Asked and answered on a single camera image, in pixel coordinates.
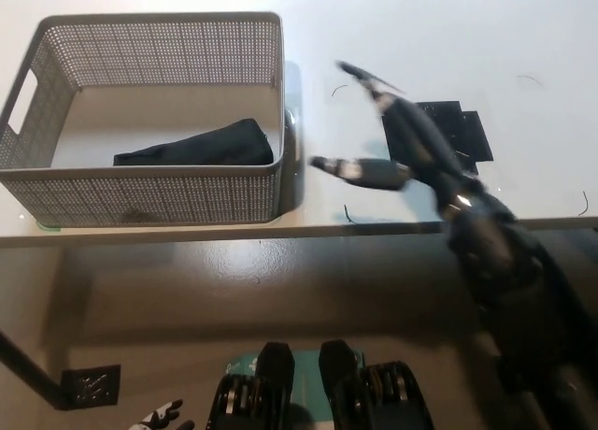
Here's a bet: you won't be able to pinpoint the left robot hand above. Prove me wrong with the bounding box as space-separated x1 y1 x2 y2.
127 398 195 430

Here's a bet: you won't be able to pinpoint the black robot feet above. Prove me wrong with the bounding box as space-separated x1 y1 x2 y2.
227 349 366 430

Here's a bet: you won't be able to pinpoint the black ribbed robot body block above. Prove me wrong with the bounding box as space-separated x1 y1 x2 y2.
206 341 298 430
319 339 432 430

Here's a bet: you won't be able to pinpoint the grey perforated plastic basket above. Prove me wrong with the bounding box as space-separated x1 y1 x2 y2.
0 11 287 228

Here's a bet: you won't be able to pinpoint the black table leg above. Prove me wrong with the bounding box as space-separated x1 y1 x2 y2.
0 327 64 410

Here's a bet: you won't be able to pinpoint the black table foot plate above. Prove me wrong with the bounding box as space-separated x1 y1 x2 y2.
60 364 122 410

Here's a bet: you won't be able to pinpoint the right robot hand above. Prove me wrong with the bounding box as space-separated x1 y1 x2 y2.
309 60 474 208

